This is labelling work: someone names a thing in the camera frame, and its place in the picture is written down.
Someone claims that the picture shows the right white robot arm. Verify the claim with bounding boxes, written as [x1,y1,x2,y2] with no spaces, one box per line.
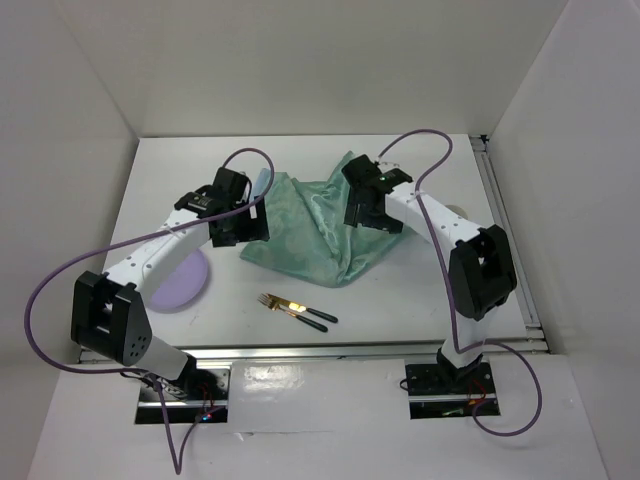
[342,155,517,392]

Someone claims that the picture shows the purple plastic plate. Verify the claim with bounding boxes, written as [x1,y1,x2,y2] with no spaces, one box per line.
[148,250,210,313]

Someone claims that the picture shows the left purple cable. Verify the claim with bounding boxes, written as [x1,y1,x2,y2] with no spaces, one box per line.
[23,147,276,475]

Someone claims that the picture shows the gold knife green handle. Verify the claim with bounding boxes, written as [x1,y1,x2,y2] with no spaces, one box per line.
[266,293,339,323]

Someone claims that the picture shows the aluminium rail right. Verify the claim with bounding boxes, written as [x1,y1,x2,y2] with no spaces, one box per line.
[468,133,549,354]

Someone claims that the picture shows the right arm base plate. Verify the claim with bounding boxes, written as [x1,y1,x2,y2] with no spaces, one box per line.
[399,362,500,420]

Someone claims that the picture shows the aluminium rail front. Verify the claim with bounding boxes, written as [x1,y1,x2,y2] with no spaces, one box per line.
[79,331,550,364]

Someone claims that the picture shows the gold fork green handle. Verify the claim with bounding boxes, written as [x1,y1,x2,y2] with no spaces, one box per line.
[258,294,328,333]

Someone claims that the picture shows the green patterned cloth placemat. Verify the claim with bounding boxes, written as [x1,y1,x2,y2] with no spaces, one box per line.
[240,151,410,288]

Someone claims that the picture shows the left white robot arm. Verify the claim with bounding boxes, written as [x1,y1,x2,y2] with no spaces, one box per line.
[70,167,274,399]

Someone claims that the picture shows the light blue mug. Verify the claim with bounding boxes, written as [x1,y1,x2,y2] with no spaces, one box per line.
[251,168,272,199]

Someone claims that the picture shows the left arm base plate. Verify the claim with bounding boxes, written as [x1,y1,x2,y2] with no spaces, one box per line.
[134,363,232,425]

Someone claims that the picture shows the purple cable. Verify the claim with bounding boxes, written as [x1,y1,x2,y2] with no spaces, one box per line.
[375,129,543,439]
[23,147,276,475]

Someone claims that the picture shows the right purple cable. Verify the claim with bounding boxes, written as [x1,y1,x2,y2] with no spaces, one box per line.
[375,129,543,439]

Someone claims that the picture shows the aluminium rail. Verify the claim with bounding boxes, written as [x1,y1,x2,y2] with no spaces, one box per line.
[468,133,549,354]
[79,331,550,364]

